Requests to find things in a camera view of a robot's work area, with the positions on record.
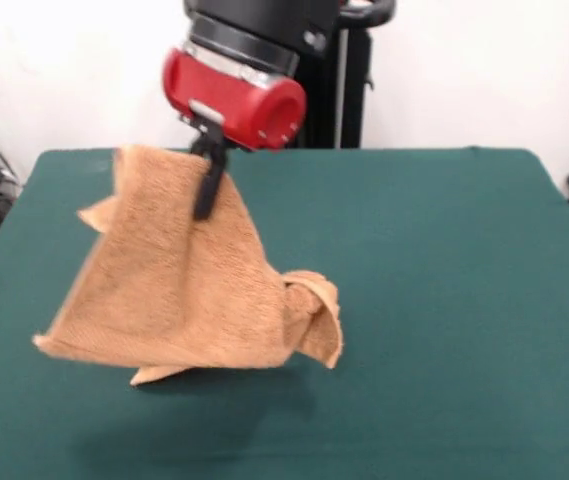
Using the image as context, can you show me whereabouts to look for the dark green table cloth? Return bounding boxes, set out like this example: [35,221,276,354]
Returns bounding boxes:
[0,146,569,480]

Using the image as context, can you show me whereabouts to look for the tan terry towel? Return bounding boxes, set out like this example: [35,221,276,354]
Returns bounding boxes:
[32,143,345,387]

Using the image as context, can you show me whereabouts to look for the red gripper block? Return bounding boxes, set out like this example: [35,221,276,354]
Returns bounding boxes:
[161,46,309,221]

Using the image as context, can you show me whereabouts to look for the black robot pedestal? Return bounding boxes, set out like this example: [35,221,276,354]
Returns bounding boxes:
[288,0,396,150]

